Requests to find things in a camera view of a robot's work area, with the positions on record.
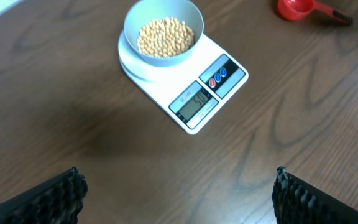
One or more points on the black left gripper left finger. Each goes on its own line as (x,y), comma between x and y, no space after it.
(57,200)

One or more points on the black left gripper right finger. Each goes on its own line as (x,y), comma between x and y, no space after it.
(296,201)

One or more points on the grey bowl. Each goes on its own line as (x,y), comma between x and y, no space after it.
(145,11)

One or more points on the white kitchen scale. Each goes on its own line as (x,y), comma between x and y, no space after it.
(193,91)

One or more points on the soybeans in bowl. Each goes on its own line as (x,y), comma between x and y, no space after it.
(165,38)

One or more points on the red measuring scoop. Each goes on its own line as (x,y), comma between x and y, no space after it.
(295,10)

